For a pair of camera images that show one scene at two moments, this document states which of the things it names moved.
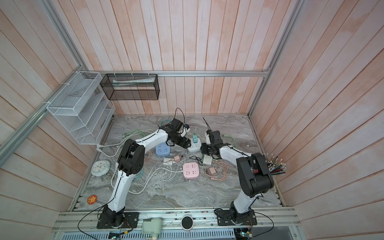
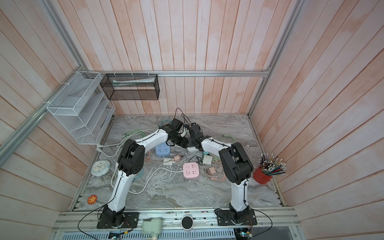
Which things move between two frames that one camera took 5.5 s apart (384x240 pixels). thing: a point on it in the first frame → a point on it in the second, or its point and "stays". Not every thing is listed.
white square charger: [207, 159] stays
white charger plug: [167, 161] stays
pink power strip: [190, 170] stays
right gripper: [203, 149] → [190, 141]
